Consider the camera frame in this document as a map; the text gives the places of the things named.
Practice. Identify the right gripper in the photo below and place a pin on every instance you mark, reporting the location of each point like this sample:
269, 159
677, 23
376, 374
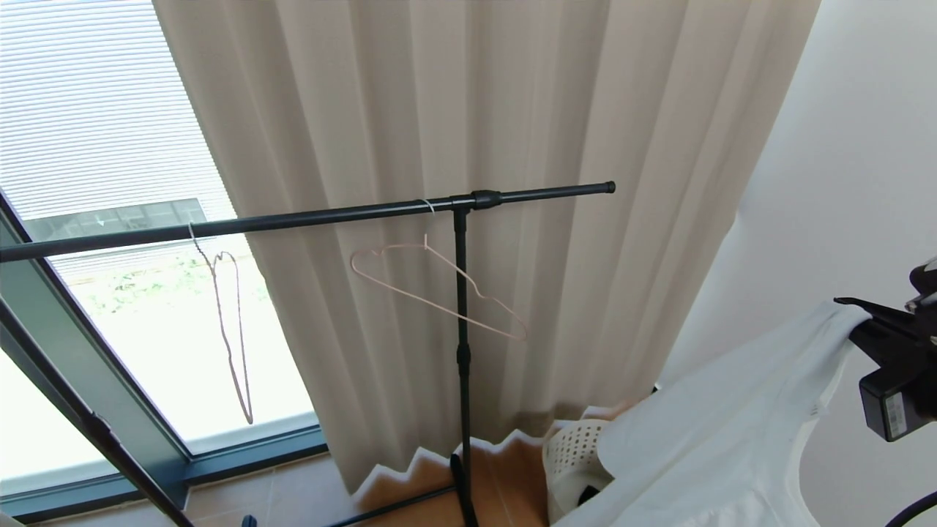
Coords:
908, 402

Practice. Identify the white printed t-shirt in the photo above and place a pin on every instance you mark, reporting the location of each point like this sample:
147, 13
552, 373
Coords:
717, 439

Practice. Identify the pink clothes hanger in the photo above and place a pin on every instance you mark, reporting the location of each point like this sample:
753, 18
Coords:
439, 304
249, 419

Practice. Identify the white laundry basket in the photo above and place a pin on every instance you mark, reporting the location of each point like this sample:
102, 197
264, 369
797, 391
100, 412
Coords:
578, 446

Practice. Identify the black clothes rack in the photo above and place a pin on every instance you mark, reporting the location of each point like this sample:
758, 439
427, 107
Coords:
461, 293

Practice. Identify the black garment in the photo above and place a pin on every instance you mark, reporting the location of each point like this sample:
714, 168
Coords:
585, 495

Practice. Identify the beige curtain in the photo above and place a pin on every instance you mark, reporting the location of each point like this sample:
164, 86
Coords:
512, 95

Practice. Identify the window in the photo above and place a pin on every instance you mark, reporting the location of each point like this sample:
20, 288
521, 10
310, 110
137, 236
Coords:
95, 110

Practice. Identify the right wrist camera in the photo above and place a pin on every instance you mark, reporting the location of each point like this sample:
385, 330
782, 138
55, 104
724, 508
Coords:
926, 282

